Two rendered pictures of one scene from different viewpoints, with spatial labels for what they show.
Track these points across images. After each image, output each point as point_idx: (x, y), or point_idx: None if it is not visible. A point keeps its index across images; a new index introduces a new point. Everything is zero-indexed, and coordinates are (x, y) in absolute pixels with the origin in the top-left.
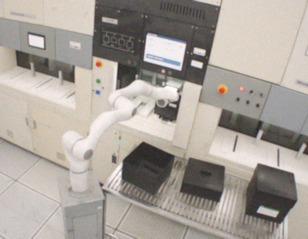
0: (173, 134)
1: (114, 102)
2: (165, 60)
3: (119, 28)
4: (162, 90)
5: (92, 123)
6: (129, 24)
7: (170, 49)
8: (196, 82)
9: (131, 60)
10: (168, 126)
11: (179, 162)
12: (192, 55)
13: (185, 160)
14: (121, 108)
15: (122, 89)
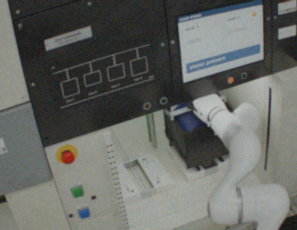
0: (248, 178)
1: (241, 213)
2: (230, 57)
3: (101, 42)
4: (244, 118)
5: None
6: (127, 19)
7: (236, 28)
8: (292, 64)
9: (152, 98)
10: (223, 171)
11: (294, 210)
12: (278, 19)
13: (295, 200)
14: (275, 211)
15: (233, 175)
